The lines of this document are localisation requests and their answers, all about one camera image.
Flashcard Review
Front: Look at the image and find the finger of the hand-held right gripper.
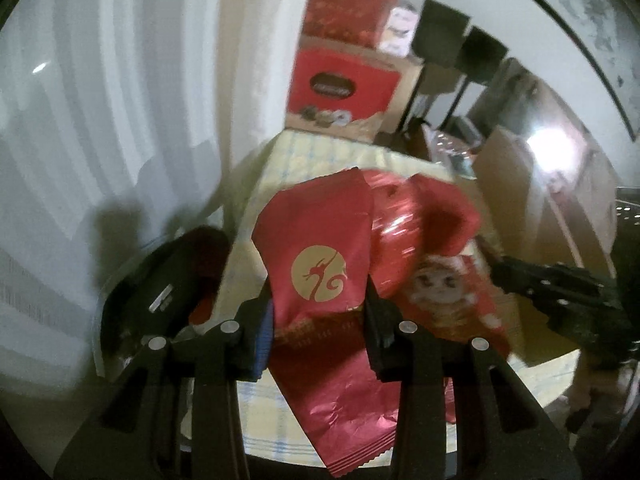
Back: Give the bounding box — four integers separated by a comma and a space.
490, 255, 636, 366

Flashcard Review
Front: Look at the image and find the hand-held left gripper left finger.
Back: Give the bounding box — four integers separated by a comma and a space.
56, 297, 276, 480

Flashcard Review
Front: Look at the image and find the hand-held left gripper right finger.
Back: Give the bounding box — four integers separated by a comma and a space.
362, 281, 583, 480

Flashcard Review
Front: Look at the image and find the red packet with cartoon figure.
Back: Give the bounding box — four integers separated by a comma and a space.
369, 170, 512, 423

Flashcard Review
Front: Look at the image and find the red packet with gold emblem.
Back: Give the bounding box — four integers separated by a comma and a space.
250, 167, 398, 478

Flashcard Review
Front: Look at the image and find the yellow blue checked tablecloth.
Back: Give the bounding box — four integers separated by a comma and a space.
182, 131, 503, 463

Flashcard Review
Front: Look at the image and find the open cardboard box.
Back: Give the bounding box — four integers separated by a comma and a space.
470, 125, 623, 281

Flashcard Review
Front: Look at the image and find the black plastic tray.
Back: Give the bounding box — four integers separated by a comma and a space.
97, 227, 233, 378

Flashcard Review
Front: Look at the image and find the clear plastic package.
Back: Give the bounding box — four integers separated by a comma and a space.
424, 124, 482, 182

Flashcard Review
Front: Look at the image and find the dark television screen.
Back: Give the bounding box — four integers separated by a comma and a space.
467, 57, 556, 137

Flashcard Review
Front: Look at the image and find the black speaker stand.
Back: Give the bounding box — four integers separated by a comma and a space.
440, 77, 476, 131
397, 62, 436, 133

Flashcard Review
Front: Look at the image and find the red collection gift box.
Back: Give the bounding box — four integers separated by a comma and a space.
300, 35, 427, 133

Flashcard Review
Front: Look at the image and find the red chocolate gift bag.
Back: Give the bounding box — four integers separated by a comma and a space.
286, 46, 407, 142

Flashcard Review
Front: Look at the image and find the black framed picture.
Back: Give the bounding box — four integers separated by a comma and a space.
527, 0, 640, 142

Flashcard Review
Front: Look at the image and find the white curtain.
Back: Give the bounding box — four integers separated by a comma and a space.
0, 0, 321, 411

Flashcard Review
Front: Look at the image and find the white printed box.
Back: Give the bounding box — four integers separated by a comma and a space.
376, 5, 420, 57

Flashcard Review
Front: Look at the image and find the red gift box on top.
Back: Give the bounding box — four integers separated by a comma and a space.
302, 0, 402, 52

